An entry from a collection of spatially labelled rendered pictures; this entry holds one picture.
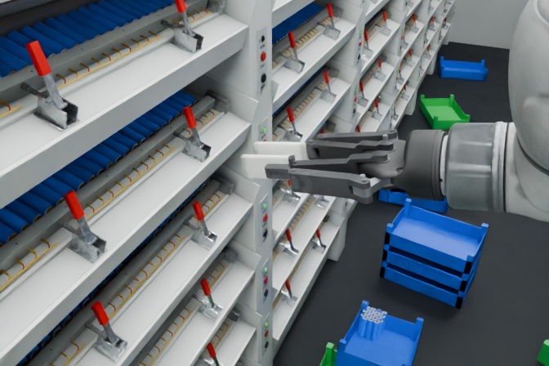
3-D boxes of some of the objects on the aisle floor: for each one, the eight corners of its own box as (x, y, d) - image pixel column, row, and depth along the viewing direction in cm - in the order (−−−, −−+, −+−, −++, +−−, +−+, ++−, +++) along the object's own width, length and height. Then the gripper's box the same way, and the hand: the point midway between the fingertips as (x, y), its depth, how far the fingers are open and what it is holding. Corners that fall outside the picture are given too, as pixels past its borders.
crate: (359, 321, 178) (363, 300, 176) (418, 341, 171) (424, 319, 169) (333, 366, 151) (338, 341, 149) (404, 391, 144) (410, 366, 142)
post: (344, 247, 211) (396, -337, 121) (336, 261, 203) (386, -349, 114) (298, 234, 218) (314, -328, 128) (289, 247, 210) (301, -338, 121)
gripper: (436, 238, 51) (226, 219, 61) (459, 161, 63) (281, 156, 74) (431, 171, 47) (211, 162, 58) (456, 103, 60) (270, 107, 70)
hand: (274, 159), depth 64 cm, fingers open, 3 cm apart
